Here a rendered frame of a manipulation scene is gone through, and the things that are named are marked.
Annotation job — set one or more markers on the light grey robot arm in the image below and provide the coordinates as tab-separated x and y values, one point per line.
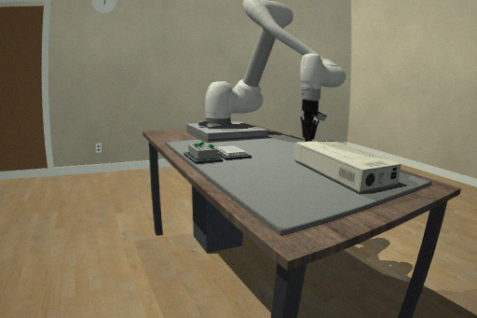
222	101

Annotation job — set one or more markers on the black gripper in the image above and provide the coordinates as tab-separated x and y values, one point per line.
309	130

